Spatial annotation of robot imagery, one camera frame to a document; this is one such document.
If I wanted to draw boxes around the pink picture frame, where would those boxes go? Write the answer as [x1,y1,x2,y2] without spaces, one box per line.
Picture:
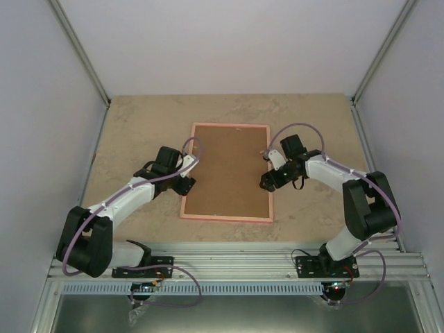
[179,121,275,225]

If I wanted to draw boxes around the brown cardboard backing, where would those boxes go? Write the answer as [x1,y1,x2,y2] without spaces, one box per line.
[183,125,271,219]

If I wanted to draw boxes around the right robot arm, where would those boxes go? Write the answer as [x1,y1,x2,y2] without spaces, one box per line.
[259,135,400,279]

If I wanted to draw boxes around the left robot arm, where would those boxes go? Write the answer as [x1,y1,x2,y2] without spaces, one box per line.
[55,146,200,278]

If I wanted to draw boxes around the left controller board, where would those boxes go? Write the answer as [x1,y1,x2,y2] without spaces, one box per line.
[130,280,162,293]

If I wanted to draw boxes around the controller board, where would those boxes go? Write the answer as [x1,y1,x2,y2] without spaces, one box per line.
[130,280,162,293]
[326,281,350,290]

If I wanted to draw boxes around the right controller board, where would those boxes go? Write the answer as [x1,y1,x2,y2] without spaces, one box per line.
[326,281,350,290]

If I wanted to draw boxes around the clear plastic bag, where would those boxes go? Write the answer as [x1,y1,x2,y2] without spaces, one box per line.
[128,304,146,327]

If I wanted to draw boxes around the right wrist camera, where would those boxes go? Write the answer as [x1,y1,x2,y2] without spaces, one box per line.
[263,149,286,171]

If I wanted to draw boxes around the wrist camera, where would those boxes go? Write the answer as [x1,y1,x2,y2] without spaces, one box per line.
[176,154,198,178]
[263,149,286,171]

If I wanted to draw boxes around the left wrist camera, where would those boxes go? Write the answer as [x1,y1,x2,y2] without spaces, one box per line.
[176,154,198,178]

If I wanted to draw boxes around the aluminium mounting rail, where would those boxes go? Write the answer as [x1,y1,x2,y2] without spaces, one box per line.
[48,241,431,282]

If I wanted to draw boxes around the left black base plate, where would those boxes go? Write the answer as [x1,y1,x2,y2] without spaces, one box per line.
[112,256,174,280]

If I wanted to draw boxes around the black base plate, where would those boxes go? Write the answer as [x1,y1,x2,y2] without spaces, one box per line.
[112,256,174,280]
[296,256,360,279]

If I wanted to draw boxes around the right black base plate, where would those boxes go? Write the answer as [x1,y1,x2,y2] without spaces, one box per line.
[296,256,360,279]

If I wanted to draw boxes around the blue slotted cable duct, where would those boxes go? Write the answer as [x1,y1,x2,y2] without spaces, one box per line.
[62,281,331,296]

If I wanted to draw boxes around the right aluminium corner post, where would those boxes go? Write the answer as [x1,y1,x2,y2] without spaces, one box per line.
[350,0,419,107]

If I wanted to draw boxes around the aluminium corner post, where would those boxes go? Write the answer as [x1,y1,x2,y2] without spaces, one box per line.
[47,0,112,107]
[350,0,419,107]

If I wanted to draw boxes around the left aluminium corner post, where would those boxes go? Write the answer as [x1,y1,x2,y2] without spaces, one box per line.
[47,0,112,107]

